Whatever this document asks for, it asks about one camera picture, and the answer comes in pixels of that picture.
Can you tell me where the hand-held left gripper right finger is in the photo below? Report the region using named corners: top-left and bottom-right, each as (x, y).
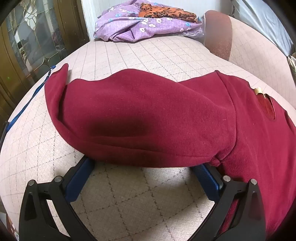
top-left (192, 163), bottom-right (266, 241)

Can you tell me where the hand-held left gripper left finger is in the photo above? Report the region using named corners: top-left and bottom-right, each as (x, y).
top-left (18, 156), bottom-right (97, 241)

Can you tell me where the dark red sweater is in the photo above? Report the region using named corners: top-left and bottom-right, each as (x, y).
top-left (44, 64), bottom-right (296, 237)

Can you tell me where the pink quilted bed cover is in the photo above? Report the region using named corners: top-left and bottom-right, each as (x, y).
top-left (0, 35), bottom-right (296, 241)

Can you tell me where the wooden cabinet with glass door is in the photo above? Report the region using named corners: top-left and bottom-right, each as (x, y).
top-left (0, 0), bottom-right (90, 126)

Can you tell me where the brown and pink bolster pillow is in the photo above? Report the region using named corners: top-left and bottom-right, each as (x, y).
top-left (203, 10), bottom-right (296, 93)

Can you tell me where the beige patterned crumpled blanket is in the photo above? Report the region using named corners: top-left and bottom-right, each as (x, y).
top-left (287, 52), bottom-right (296, 81)

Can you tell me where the clear plastic bag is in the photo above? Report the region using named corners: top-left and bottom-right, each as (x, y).
top-left (180, 13), bottom-right (206, 38)

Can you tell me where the purple floral cloth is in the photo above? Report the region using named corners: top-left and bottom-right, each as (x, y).
top-left (94, 0), bottom-right (205, 42)

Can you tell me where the grey pillow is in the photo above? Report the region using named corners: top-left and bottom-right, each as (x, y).
top-left (231, 0), bottom-right (295, 57)

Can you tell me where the orange black patterned cloth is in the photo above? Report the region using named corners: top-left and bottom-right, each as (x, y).
top-left (138, 2), bottom-right (198, 24)

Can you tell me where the blue cord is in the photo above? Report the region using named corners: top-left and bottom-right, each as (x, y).
top-left (7, 65), bottom-right (56, 130)

